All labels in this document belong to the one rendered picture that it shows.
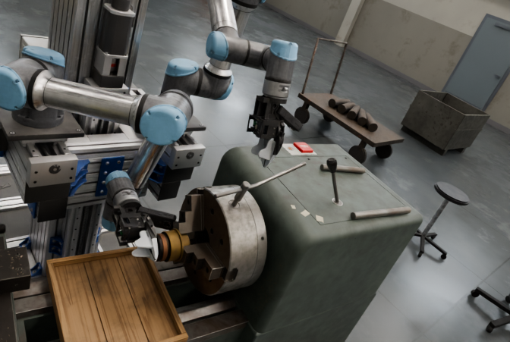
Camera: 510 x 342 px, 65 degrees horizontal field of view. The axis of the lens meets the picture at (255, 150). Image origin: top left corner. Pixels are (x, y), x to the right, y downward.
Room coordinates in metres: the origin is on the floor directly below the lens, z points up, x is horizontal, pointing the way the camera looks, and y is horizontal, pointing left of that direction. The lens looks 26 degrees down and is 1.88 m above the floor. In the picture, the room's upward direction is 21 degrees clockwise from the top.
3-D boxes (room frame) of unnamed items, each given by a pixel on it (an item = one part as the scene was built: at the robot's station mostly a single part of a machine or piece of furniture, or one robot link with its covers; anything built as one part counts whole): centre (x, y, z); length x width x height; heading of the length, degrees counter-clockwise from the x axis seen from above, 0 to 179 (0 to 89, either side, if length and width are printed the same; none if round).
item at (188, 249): (0.85, 0.01, 1.09); 0.12 x 0.11 x 0.05; 42
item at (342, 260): (1.25, -0.27, 1.06); 0.59 x 0.48 x 0.39; 132
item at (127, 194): (0.96, 0.30, 1.09); 0.08 x 0.05 x 0.08; 130
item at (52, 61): (1.11, 0.70, 1.33); 0.13 x 0.12 x 0.14; 7
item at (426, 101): (6.57, -2.70, 0.36); 1.05 x 0.88 x 0.72; 140
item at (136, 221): (0.90, 0.26, 1.08); 0.12 x 0.09 x 0.08; 40
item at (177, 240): (0.87, 0.13, 1.08); 0.09 x 0.09 x 0.09; 42
